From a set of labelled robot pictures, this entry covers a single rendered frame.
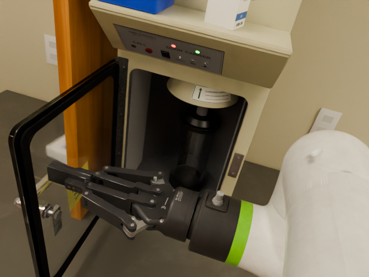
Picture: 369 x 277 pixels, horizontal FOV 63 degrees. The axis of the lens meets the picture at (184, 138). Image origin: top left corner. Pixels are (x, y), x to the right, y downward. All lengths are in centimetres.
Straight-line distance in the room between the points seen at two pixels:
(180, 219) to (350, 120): 84
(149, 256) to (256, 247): 44
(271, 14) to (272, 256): 39
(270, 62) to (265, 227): 25
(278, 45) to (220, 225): 27
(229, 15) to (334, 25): 58
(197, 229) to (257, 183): 71
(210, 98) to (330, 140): 35
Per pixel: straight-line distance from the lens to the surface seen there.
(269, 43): 47
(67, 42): 61
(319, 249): 23
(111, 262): 81
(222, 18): 50
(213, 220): 41
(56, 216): 55
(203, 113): 74
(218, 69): 56
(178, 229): 43
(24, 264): 83
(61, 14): 60
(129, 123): 73
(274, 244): 42
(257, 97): 62
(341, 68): 107
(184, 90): 67
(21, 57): 143
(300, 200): 29
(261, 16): 57
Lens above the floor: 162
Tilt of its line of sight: 34 degrees down
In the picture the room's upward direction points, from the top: 12 degrees clockwise
